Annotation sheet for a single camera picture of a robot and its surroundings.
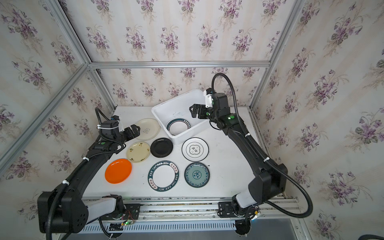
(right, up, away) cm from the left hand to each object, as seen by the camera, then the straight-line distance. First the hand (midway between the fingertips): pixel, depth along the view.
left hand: (132, 128), depth 83 cm
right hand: (+36, +11, -7) cm, 38 cm away
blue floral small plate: (+37, -27, +2) cm, 46 cm away
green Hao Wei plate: (+17, -27, +1) cm, 32 cm away
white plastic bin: (+20, +8, +31) cm, 38 cm away
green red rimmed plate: (+23, +1, +25) cm, 34 cm away
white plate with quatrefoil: (+36, -14, +12) cm, 40 cm away
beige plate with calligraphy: (-1, -16, +10) cm, 18 cm away
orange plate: (-10, -25, +3) cm, 27 cm away
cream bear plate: (+3, -2, +24) cm, 24 cm away
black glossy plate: (+14, -13, +13) cm, 23 cm away
